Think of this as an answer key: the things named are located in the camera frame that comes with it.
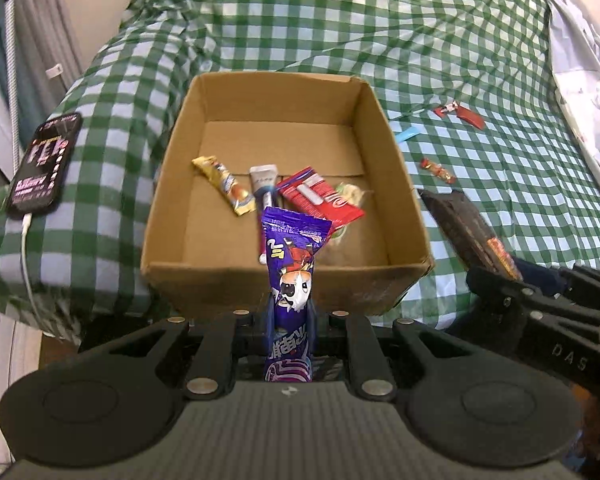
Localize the purple snack packet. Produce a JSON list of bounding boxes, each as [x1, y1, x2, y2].
[[260, 206, 333, 383]]

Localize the red wafer bar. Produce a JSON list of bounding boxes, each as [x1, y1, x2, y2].
[[300, 192, 367, 226], [276, 166, 333, 216]]

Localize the grey curtain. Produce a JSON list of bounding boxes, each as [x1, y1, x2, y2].
[[0, 0, 83, 111]]

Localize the black smartphone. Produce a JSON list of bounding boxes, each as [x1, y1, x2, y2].
[[5, 111, 84, 220]]

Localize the long blue pink stick packet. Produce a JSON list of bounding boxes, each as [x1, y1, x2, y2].
[[248, 164, 281, 266]]

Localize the green white checkered blanket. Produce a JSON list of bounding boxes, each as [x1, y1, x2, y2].
[[0, 0, 600, 346]]

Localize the white cloth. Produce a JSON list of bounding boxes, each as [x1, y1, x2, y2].
[[522, 0, 600, 186]]

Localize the small red candy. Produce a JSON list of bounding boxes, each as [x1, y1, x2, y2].
[[419, 157, 457, 183]]

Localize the dark red snack packet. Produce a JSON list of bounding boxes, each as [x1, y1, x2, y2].
[[455, 107, 486, 131]]

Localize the cream cereal bar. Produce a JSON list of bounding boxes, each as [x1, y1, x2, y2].
[[325, 182, 376, 251]]

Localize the yellow snack bar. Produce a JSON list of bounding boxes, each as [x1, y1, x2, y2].
[[191, 155, 258, 217]]

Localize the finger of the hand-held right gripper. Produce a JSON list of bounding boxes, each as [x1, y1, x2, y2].
[[418, 189, 486, 272], [512, 257, 600, 311]]

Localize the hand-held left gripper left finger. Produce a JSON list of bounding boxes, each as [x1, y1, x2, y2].
[[95, 300, 277, 402]]

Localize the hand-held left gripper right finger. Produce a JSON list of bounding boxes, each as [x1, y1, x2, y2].
[[307, 300, 486, 402]]

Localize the white charging cable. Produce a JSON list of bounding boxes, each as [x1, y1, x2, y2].
[[20, 212, 51, 333]]

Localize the brown cardboard box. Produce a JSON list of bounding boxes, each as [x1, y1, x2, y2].
[[140, 71, 436, 317]]

